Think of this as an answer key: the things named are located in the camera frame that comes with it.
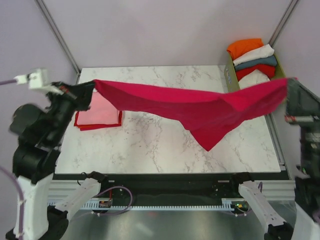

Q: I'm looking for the crimson red t shirt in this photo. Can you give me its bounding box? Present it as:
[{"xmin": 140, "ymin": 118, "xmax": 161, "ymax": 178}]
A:
[{"xmin": 94, "ymin": 78, "xmax": 289, "ymax": 151}]

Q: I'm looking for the folded red t shirt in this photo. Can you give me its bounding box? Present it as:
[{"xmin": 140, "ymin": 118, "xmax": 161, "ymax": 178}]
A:
[{"xmin": 73, "ymin": 110, "xmax": 123, "ymax": 131}]

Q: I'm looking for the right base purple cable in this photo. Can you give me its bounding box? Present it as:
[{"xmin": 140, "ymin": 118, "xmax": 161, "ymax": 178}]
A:
[{"xmin": 224, "ymin": 182, "xmax": 263, "ymax": 218}]

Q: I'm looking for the red shirt in bin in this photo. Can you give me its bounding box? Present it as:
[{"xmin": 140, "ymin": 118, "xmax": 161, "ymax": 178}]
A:
[{"xmin": 235, "ymin": 64, "xmax": 276, "ymax": 81}]

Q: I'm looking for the white folded shirt in bin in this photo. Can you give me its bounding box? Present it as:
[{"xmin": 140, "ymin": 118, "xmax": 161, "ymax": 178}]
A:
[{"xmin": 233, "ymin": 44, "xmax": 275, "ymax": 66}]

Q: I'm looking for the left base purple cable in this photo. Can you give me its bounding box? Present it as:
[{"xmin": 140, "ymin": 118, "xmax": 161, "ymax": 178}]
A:
[{"xmin": 67, "ymin": 186, "xmax": 133, "ymax": 223}]

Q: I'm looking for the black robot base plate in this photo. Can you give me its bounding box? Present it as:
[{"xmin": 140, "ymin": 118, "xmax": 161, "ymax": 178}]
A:
[{"xmin": 79, "ymin": 171, "xmax": 261, "ymax": 207}]

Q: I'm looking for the olive green plastic bin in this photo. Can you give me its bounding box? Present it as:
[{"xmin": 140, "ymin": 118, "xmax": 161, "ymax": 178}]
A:
[{"xmin": 223, "ymin": 54, "xmax": 286, "ymax": 93}]

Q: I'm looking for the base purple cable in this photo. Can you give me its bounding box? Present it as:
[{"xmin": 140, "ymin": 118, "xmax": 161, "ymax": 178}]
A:
[
  {"xmin": 224, "ymin": 182, "xmax": 263, "ymax": 218},
  {"xmin": 67, "ymin": 186, "xmax": 133, "ymax": 223}
]

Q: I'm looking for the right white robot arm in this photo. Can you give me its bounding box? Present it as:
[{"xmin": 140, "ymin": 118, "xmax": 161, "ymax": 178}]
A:
[{"xmin": 229, "ymin": 78, "xmax": 320, "ymax": 240}]

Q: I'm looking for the white slotted cable duct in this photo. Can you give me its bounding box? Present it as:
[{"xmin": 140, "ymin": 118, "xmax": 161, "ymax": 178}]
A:
[{"xmin": 81, "ymin": 198, "xmax": 246, "ymax": 211}]

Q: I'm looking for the crumpled white shirt in bin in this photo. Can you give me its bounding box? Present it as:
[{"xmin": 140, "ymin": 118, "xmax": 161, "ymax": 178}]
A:
[{"xmin": 238, "ymin": 70, "xmax": 270, "ymax": 90}]

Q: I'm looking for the teal shirt in bin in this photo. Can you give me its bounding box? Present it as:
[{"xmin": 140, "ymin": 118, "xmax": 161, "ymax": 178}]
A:
[{"xmin": 234, "ymin": 55, "xmax": 278, "ymax": 71}]

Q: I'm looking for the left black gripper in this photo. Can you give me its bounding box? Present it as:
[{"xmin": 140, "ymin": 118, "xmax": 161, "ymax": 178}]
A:
[{"xmin": 46, "ymin": 79, "xmax": 97, "ymax": 143}]

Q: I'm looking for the left aluminium frame post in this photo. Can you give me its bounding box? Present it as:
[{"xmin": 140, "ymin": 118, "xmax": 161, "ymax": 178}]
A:
[{"xmin": 34, "ymin": 0, "xmax": 81, "ymax": 78}]

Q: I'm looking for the aluminium frame post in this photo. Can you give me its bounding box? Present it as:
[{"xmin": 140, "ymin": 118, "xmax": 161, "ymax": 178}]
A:
[
  {"xmin": 34, "ymin": 0, "xmax": 81, "ymax": 78},
  {"xmin": 268, "ymin": 0, "xmax": 300, "ymax": 47}
]

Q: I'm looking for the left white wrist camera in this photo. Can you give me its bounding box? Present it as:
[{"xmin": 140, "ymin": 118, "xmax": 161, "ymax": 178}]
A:
[{"xmin": 13, "ymin": 68, "xmax": 51, "ymax": 90}]

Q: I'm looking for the orange t shirt in bin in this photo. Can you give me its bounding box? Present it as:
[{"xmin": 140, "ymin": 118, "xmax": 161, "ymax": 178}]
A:
[{"xmin": 226, "ymin": 38, "xmax": 264, "ymax": 60}]

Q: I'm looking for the right aluminium frame post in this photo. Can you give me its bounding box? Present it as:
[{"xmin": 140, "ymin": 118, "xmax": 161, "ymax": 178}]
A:
[{"xmin": 268, "ymin": 0, "xmax": 300, "ymax": 47}]

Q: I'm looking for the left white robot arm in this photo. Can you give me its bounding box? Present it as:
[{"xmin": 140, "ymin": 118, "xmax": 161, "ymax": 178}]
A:
[{"xmin": 5, "ymin": 81, "xmax": 110, "ymax": 240}]

